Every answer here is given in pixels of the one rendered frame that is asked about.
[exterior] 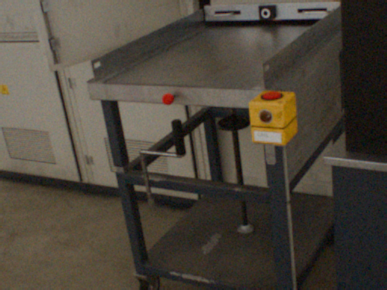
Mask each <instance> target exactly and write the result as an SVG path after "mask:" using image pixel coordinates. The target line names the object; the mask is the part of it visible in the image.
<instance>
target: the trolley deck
mask: <svg viewBox="0 0 387 290"><path fill-rule="evenodd" d="M309 28H310V26H287V27H245V28H206V29H204V30H203V31H202V32H200V33H197V34H195V35H193V36H192V37H190V38H188V39H185V40H184V41H182V42H181V43H179V44H176V45H174V46H172V47H171V48H170V49H166V50H165V51H163V52H161V53H160V54H157V55H156V56H154V57H151V58H150V59H149V60H145V61H144V62H143V63H140V64H139V65H137V66H134V67H133V68H131V69H129V70H128V71H125V72H123V73H122V74H120V75H118V76H116V77H114V78H112V79H111V80H109V81H107V82H105V83H101V82H94V78H92V79H90V80H88V81H87V86H88V91H89V98H90V100H112V101H123V102H135V103H163V102H162V97H163V95H164V94H166V93H171V94H175V97H174V102H173V103H172V104H178V105H190V106H211V107H223V108H234V109H249V103H250V101H251V100H252V99H254V98H256V96H258V95H259V94H260V93H262V92H263V91H279V92H293V93H297V92H298V91H299V90H300V88H302V87H304V86H305V84H306V83H307V82H309V81H310V80H311V78H312V77H314V76H315V75H316V73H317V72H320V71H321V69H322V68H323V67H324V66H326V65H327V63H328V62H329V61H331V59H332V58H333V57H334V56H336V55H337V54H338V53H339V52H340V51H341V50H342V31H341V27H340V28H339V29H337V30H336V31H335V32H334V33H333V34H332V35H330V36H329V37H328V38H327V39H326V40H324V41H323V42H322V43H321V44H320V45H318V46H317V47H316V48H315V49H314V50H313V51H311V52H310V54H308V55H306V56H305V58H303V59H302V60H300V61H299V62H298V63H297V64H296V65H295V66H294V67H293V68H292V69H290V70H289V71H288V72H286V73H285V74H284V75H283V76H281V77H280V78H279V79H278V80H277V81H276V82H275V83H274V84H272V86H271V87H268V88H267V90H262V89H252V87H254V86H255V85H256V84H257V83H258V82H260V81H261V80H262V69H261V63H263V62H264V61H265V60H267V59H268V58H269V57H271V56H272V55H274V54H275V53H277V51H279V50H280V49H282V48H283V47H284V46H285V45H288V44H289V43H290V42H291V41H292V40H293V39H295V38H297V37H298V36H299V35H300V34H302V33H303V32H304V31H305V30H307V29H309Z"/></svg>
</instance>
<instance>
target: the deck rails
mask: <svg viewBox="0 0 387 290"><path fill-rule="evenodd" d="M340 27H341V22H340V6H339V7H337V8H336V9H335V10H333V11H331V12H330V13H329V14H327V15H326V16H325V17H324V18H322V19H320V20H319V21H318V22H316V24H314V25H313V26H311V27H310V28H309V29H307V30H305V31H304V32H303V33H302V34H300V35H299V36H298V37H297V38H295V39H293V40H292V41H291V42H290V43H289V44H288V45H285V46H284V47H283V48H282V49H280V50H279V51H277V53H275V54H274V55H272V56H271V57H269V58H268V59H267V60H265V61H264V62H263V63H261V69H262V80H261V81H260V82H258V83H257V84H256V85H255V86H254V87H252V89H262V90H267V88H268V87H271V86H272V84H274V83H275V82H276V81H277V80H278V79H279V78H280V77H281V76H283V75H284V74H285V73H287V72H288V71H289V70H290V69H292V68H293V67H294V66H295V65H296V64H297V63H298V62H299V61H300V60H302V59H303V58H305V56H306V55H308V54H310V52H311V51H313V50H314V49H315V48H316V47H317V46H318V45H320V44H321V43H322V42H323V41H324V40H326V39H327V38H328V37H329V36H330V35H332V34H333V33H334V32H335V31H336V30H337V29H339V28H340ZM206 28H208V27H201V26H200V11H196V12H193V13H192V14H189V15H187V16H186V17H182V18H181V19H179V20H176V21H175V22H173V23H170V24H167V25H166V26H164V27H162V28H159V29H156V30H155V31H153V32H151V33H148V34H146V35H144V36H142V37H140V38H139V39H135V40H134V41H132V42H129V43H128V44H126V45H123V46H121V47H119V48H117V49H115V50H112V51H110V52H108V53H106V54H104V55H101V56H99V57H96V58H95V59H93V60H91V61H90V63H91V69H92V72H93V76H94V82H101V83H105V82H107V81H109V80H111V79H112V78H114V77H116V76H118V75H120V74H122V73H123V72H125V71H128V70H129V69H131V68H133V67H134V66H137V65H139V64H140V63H143V62H144V61H145V60H149V59H150V58H151V57H154V56H156V55H157V54H160V53H161V52H163V51H165V50H166V49H170V48H171V47H172V46H174V45H176V44H179V43H181V42H182V41H184V40H185V39H188V38H190V37H192V36H193V35H195V34H197V33H200V32H202V31H203V30H204V29H206ZM98 61H99V62H100V66H97V67H94V64H95V63H97V62H98ZM267 65H268V70H267V71H265V67H266V66H267Z"/></svg>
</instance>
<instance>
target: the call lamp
mask: <svg viewBox="0 0 387 290"><path fill-rule="evenodd" d="M259 120H261V121H262V123H265V124H269V123H271V122H272V121H273V113H272V112H271V111H270V110H268V109H262V110H261V111H260V112H259Z"/></svg>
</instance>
